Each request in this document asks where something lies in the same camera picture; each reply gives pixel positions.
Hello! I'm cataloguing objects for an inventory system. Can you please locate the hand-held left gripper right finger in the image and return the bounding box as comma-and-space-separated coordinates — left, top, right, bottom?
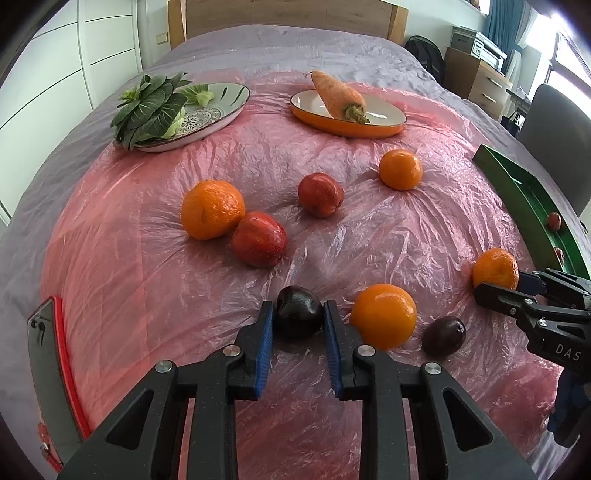
323, 299, 539, 480

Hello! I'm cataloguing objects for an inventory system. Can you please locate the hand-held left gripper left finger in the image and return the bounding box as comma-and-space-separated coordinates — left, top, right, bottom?
58, 300, 276, 480

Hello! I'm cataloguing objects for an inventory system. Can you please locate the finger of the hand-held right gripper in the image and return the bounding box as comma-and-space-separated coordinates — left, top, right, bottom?
474, 282, 539, 322
517, 268, 591, 308

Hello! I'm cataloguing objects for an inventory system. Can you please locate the small mandarin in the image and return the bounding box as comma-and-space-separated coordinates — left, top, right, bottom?
379, 148, 424, 191
472, 248, 520, 291

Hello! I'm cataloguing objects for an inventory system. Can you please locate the dark purple plum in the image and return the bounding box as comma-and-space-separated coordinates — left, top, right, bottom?
421, 316, 467, 357
276, 286, 324, 343

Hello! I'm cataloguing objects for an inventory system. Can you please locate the green tray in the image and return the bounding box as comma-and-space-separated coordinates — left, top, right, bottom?
472, 144, 591, 280

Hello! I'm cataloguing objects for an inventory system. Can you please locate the red apple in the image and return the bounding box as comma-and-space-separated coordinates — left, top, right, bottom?
231, 211, 288, 268
298, 172, 345, 219

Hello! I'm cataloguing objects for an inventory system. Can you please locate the person's right hand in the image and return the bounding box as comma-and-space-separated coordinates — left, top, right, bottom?
549, 369, 591, 448

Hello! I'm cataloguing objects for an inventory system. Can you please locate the large smooth orange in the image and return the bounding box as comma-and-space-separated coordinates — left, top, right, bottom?
349, 284, 419, 350

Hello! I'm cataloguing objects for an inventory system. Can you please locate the pink plastic sheet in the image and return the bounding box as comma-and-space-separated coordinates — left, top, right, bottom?
39, 69, 573, 480

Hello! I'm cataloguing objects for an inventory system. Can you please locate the large mandarin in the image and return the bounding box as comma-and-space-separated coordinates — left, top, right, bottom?
181, 180, 246, 241

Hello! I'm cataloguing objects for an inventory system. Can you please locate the grey chair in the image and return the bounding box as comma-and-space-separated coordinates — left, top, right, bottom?
517, 84, 591, 217

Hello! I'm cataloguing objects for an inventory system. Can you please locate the wooden drawer cabinet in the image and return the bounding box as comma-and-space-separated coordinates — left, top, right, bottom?
444, 46, 513, 121

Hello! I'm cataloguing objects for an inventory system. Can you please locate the orange oval plate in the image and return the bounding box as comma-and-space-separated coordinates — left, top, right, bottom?
290, 89, 408, 138

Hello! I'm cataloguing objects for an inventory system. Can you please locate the window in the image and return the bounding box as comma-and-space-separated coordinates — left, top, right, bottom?
545, 28, 591, 88

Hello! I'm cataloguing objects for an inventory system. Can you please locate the grey printer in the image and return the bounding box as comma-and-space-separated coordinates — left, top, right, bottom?
450, 26, 509, 70

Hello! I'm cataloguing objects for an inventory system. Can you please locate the patterned ceramic plate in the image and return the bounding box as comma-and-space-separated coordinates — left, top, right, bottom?
134, 82, 251, 153

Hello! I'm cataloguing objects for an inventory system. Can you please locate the black backpack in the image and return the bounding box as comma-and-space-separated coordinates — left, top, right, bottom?
404, 35, 446, 84

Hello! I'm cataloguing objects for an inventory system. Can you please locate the blue curtain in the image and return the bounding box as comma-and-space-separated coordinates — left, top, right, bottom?
482, 0, 527, 75

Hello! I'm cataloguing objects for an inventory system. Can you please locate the carrot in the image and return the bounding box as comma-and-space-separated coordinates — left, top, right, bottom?
310, 70, 371, 124

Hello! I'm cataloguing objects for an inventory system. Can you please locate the small light green bok choy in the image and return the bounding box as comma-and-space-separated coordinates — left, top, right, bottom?
178, 84, 215, 108

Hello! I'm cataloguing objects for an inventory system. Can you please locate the dark green bok choy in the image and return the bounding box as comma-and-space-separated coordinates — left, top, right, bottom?
110, 71, 194, 151

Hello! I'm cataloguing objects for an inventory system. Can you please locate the grey bedspread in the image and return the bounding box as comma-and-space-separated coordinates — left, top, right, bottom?
0, 23, 591, 480

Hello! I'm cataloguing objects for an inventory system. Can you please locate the wooden headboard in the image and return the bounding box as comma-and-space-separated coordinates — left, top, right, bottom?
167, 0, 409, 51

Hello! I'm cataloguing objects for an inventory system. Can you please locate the white wardrobe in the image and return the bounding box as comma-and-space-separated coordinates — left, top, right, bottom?
0, 0, 144, 222

